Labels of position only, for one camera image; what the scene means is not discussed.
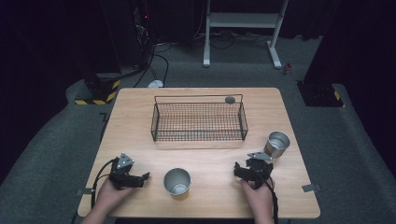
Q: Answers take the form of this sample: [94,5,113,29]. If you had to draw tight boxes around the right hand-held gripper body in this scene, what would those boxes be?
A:
[244,151,275,189]

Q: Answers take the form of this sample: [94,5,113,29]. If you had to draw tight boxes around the dark equipment rack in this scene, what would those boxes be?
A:
[130,0,157,70]

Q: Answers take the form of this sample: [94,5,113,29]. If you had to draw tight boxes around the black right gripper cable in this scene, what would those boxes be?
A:
[263,175,280,224]

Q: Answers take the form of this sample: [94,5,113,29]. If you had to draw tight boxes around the black wire basket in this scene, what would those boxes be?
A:
[150,93,249,143]

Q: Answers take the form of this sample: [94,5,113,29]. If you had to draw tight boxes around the person's right hand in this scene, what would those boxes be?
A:
[240,177,276,217]

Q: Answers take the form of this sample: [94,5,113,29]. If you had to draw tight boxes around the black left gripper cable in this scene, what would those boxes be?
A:
[90,158,120,210]

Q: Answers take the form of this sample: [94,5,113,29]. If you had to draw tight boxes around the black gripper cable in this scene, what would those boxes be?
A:
[90,158,120,210]
[263,175,280,224]

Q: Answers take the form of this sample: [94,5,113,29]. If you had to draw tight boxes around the steel cup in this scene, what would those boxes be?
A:
[263,130,291,159]
[163,167,192,197]

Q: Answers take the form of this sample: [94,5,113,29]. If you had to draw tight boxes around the black floor cables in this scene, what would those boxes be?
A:
[134,41,173,89]

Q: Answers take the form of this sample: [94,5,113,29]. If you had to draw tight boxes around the white metal stand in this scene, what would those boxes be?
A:
[203,0,289,70]

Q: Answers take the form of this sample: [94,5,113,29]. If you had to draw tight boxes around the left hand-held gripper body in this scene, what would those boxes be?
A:
[107,151,145,190]

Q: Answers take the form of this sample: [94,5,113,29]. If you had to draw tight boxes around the person's left hand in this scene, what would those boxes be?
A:
[96,178,138,217]

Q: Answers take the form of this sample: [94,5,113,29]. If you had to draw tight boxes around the black yellow striped base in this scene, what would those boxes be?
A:
[74,73,121,106]
[297,80,346,108]

